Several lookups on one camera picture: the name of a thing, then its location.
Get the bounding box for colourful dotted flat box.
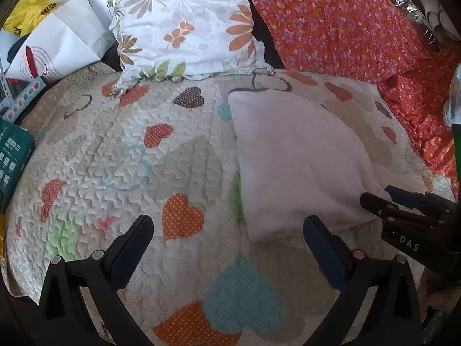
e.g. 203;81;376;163
0;77;47;122

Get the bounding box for white paper bag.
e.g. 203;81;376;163
7;0;116;80

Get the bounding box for orange floral cloth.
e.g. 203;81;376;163
248;0;461;179

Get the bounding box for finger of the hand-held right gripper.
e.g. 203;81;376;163
360;192;408;221
385;185;454;214

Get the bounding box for white floral pillow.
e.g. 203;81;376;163
107;0;269;95

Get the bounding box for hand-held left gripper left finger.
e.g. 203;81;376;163
39;214;155;346

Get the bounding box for person's right hand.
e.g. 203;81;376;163
420;270;461;332

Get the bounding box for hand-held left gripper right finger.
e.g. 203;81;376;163
303;215;422;346

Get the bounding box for green box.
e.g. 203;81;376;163
0;119;37;214

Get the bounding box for white fleece zip jacket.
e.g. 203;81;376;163
228;89;393;243

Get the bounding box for heart patterned quilt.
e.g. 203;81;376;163
3;67;458;346

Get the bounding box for crumpled silver foil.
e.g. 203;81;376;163
394;0;433;34

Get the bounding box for yellow plastic bag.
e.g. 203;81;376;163
3;0;62;37

